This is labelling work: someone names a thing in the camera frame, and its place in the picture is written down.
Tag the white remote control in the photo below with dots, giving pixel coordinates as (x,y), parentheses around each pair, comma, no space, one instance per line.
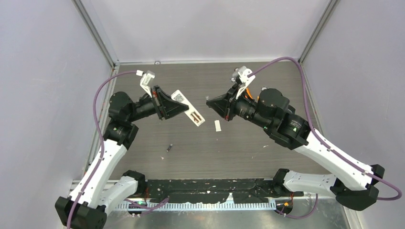
(191,112)

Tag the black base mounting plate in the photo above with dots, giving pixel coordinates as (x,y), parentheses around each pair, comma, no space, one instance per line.
(211,191)

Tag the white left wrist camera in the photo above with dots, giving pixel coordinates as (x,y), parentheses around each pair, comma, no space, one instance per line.
(145,81)

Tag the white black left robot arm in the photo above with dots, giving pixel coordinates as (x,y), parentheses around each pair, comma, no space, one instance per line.
(89,204)

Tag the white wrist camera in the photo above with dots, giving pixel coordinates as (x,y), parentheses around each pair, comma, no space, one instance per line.
(243,77)
(145,81)

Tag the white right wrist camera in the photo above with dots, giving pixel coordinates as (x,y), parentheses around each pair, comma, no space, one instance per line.
(243,77)

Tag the white battery cover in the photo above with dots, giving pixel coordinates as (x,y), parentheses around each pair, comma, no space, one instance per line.
(217,126)

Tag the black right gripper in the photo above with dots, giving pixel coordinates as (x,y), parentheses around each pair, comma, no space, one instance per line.
(225,105)

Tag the orange toy microphone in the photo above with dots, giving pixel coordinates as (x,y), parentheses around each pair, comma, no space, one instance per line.
(248,94)

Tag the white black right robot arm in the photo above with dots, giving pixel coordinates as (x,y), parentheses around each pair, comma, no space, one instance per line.
(351,182)

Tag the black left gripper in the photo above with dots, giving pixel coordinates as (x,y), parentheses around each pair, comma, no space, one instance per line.
(167,107)

